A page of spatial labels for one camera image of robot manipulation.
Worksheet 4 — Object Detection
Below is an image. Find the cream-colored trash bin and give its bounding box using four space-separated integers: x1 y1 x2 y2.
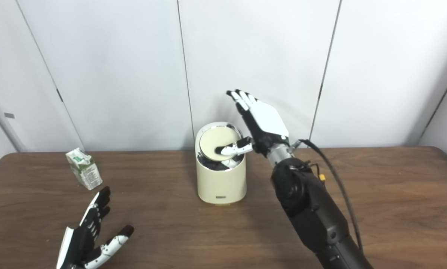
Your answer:
195 122 247 206

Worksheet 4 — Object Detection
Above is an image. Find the black bin liner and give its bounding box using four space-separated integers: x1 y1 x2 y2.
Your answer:
198 152 243 171

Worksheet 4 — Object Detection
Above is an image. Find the white green milk carton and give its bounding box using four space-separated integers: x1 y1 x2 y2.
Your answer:
66 148 103 191

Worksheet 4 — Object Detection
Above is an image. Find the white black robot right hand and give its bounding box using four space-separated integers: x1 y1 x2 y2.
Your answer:
215 89 290 157

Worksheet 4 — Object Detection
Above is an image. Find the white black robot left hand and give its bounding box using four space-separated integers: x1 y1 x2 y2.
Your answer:
56 186 135 269

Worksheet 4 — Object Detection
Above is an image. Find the round cream bin lid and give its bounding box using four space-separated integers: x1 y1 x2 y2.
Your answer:
199 128 239 162

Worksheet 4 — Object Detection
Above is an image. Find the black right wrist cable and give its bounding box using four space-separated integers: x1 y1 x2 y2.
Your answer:
298 139 364 254

